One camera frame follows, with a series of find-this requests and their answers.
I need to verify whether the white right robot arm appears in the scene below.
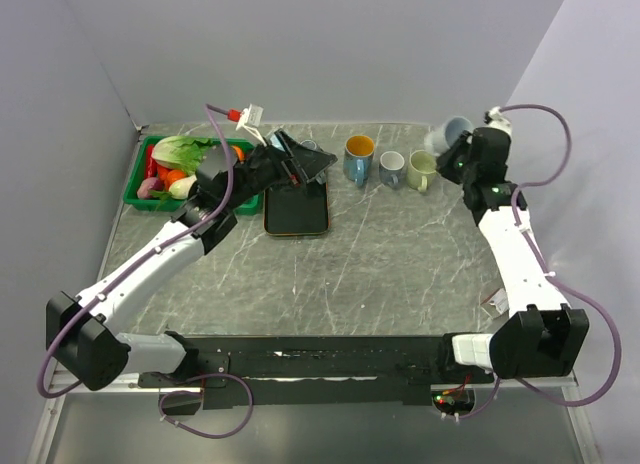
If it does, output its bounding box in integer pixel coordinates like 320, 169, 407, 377
436, 126, 589, 383

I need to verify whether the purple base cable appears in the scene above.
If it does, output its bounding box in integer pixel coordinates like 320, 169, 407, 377
158, 372, 255, 439

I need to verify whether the blue butterfly mug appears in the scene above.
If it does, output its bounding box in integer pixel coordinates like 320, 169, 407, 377
343, 135, 375, 188

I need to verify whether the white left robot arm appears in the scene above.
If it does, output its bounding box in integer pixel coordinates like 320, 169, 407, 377
46, 130, 337, 391

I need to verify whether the black tray gold rim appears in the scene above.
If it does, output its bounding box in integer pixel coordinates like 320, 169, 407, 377
263, 181, 330, 237

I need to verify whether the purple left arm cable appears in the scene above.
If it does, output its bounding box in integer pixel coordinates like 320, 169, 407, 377
37, 102, 236, 399

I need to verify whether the orange carrot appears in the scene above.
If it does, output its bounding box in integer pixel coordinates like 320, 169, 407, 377
157, 166, 187, 190

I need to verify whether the light blue faceted mug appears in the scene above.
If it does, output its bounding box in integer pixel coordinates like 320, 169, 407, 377
269, 133, 284, 151

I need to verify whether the purple onion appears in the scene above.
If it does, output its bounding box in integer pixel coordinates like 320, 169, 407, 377
136, 177, 165, 200

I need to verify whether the lettuce head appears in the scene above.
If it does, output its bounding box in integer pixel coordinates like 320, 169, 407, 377
151, 136, 213, 175

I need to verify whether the light green mug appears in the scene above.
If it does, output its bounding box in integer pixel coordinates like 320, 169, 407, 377
406, 150, 438, 193

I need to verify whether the red chili pepper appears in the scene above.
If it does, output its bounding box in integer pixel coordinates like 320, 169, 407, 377
144, 145, 157, 179

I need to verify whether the white paper tag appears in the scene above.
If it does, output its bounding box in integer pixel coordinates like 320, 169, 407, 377
480, 288, 509, 319

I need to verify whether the lavender blue small mug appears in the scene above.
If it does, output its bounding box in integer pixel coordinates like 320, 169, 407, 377
378, 151, 405, 189

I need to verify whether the orange fruit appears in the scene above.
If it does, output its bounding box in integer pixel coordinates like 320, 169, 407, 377
232, 145, 246, 162

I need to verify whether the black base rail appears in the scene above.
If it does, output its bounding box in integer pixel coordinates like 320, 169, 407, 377
138, 336, 494, 409

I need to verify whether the white radish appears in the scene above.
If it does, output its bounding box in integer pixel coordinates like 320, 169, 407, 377
168, 175, 196, 200

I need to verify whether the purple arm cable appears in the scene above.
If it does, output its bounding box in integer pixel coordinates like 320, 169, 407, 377
37, 102, 236, 399
499, 102, 624, 409

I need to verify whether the dark grey faceted mug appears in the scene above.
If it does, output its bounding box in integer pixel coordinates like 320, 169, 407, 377
300, 140, 319, 151

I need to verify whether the green plastic bin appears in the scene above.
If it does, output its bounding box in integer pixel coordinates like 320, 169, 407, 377
122, 135, 266, 217

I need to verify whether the white grey mug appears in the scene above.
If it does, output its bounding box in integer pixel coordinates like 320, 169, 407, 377
424, 116, 474, 156

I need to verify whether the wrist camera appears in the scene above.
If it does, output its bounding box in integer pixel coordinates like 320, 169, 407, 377
227, 104, 266, 146
484, 106, 512, 135

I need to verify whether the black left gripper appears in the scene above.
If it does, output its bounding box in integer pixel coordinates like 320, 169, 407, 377
224, 129, 336, 211

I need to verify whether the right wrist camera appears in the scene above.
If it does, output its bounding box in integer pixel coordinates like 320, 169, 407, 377
484, 106, 512, 135

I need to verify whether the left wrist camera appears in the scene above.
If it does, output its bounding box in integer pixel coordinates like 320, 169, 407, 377
227, 104, 266, 146

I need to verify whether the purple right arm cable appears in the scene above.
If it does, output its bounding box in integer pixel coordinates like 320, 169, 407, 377
499, 102, 624, 409

